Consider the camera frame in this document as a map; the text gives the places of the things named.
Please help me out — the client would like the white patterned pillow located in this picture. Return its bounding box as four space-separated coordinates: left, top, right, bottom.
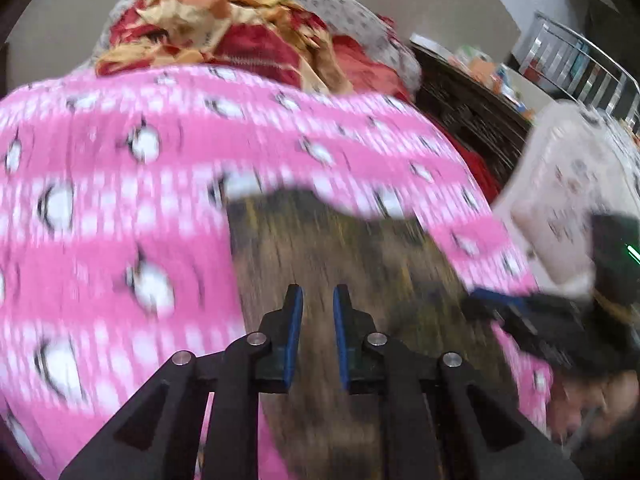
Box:
492 100 640 298

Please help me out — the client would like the dark wooden furniture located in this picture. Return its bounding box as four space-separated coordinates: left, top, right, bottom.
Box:
410 42 536 186

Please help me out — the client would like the red and gold floral cloth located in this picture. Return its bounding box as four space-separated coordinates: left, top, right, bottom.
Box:
95 0 353 96

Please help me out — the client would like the brown olive patterned garment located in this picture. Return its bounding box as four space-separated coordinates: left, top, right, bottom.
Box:
225 185 521 480

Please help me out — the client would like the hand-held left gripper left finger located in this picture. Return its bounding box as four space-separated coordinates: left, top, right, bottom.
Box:
59 283 305 480

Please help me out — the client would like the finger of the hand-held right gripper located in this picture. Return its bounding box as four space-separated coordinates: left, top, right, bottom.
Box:
462 287 538 341

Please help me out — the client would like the silver metal railing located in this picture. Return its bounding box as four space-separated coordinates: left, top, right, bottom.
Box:
515 10 640 126

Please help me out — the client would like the pink penguin printed blanket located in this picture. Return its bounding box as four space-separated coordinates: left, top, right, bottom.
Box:
0 65 556 480

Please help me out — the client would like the grey patterned pillow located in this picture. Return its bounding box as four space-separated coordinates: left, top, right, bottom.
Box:
97 0 423 101

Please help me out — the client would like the colourful clutter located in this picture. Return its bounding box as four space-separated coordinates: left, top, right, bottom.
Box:
447 45 531 111

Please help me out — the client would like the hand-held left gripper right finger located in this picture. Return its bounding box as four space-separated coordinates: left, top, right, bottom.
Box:
333 283 583 480

